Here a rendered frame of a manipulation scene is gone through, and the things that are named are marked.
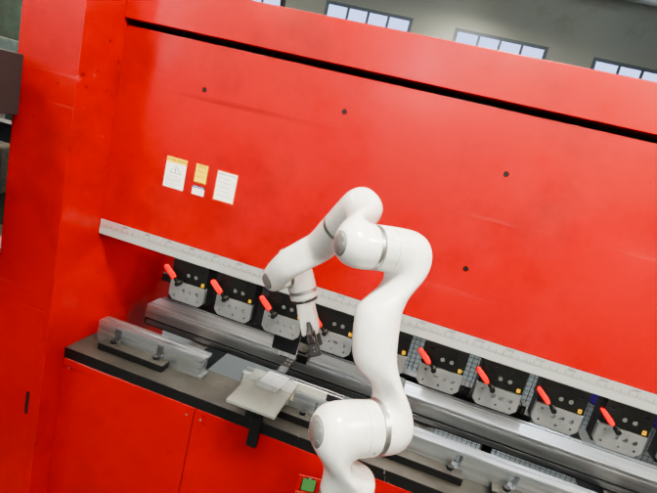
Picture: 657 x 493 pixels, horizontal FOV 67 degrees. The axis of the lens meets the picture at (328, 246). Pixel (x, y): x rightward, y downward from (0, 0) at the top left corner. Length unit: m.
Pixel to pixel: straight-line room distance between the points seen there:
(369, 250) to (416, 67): 0.83
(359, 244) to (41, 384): 1.60
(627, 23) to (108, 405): 7.62
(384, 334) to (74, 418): 1.63
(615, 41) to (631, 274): 6.57
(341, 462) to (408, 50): 1.22
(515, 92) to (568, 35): 6.39
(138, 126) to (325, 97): 0.73
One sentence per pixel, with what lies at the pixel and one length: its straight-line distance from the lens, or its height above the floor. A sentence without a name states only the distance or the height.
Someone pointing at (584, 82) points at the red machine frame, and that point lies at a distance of 1.71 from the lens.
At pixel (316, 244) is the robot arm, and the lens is 1.29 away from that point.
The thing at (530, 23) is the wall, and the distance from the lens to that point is 7.99.
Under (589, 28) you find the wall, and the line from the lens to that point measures 8.13.
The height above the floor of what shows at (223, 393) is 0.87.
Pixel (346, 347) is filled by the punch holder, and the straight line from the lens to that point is 1.84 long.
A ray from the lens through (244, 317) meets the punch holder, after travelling 1.93.
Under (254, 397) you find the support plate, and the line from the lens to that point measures 1.84.
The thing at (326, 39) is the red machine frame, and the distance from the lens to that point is 1.76.
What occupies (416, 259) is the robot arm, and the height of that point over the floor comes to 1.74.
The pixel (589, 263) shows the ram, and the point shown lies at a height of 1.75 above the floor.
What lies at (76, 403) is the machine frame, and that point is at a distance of 2.37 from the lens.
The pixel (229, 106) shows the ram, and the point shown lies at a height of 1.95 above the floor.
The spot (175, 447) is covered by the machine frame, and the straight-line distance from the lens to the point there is 2.18.
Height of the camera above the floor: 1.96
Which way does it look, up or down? 13 degrees down
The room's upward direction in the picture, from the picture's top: 14 degrees clockwise
